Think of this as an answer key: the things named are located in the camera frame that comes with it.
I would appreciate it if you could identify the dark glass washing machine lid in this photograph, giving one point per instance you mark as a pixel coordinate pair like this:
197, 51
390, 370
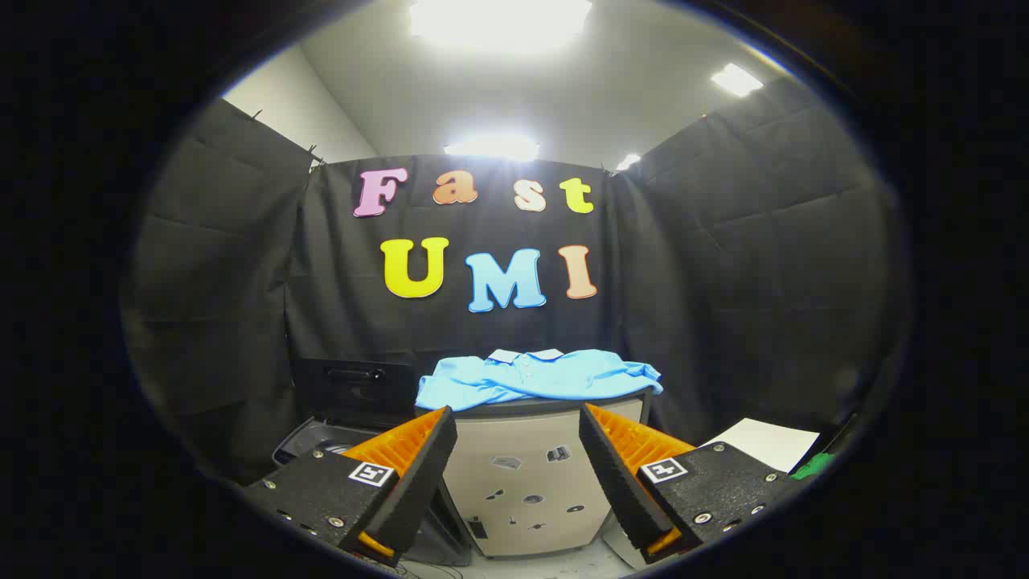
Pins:
354, 386

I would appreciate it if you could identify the light blue polo shirt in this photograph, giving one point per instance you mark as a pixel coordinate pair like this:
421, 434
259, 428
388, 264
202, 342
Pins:
547, 378

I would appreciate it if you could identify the black backdrop cloth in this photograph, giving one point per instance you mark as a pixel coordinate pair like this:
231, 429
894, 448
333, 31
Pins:
723, 265

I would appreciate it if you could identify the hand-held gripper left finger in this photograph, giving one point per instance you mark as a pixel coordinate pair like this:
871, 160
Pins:
418, 482

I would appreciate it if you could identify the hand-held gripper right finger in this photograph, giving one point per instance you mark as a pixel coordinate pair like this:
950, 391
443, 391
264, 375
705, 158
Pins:
619, 482

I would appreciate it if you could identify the grey washing machine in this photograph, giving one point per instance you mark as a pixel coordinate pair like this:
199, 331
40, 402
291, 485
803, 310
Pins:
309, 438

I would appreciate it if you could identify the green object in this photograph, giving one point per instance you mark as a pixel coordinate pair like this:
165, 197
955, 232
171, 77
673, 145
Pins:
813, 465

